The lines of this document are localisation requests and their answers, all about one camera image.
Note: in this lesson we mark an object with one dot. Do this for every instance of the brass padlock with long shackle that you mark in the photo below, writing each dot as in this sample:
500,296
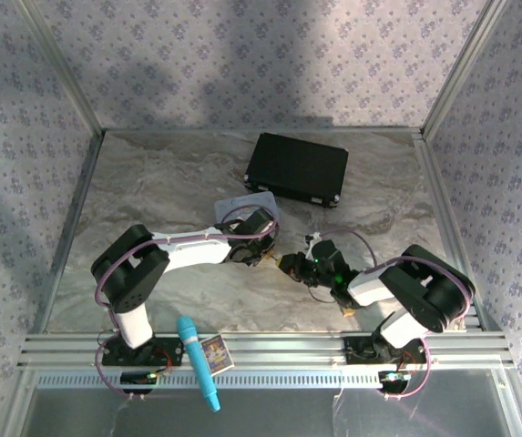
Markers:
273,259

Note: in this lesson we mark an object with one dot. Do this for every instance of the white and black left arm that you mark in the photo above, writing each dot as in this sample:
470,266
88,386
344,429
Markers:
187,248

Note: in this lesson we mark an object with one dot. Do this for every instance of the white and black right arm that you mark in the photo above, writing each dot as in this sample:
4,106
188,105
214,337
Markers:
420,287

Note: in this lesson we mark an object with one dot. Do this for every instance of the small tan block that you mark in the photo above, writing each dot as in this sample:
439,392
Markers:
348,311

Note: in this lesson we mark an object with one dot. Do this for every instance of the black hard case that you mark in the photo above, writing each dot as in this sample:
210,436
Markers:
297,166

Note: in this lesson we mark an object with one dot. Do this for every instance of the small picture card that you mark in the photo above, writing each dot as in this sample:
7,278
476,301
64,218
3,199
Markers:
217,355

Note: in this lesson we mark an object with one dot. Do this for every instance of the teal toy microphone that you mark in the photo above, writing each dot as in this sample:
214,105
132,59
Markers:
197,355

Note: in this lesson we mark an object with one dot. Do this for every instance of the small circuit board with led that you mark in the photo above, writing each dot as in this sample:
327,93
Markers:
395,379
140,379

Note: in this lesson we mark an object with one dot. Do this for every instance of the aluminium frame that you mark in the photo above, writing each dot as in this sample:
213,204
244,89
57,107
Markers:
288,348

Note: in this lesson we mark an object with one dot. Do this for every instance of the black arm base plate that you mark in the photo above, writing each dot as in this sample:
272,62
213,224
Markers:
169,352
361,350

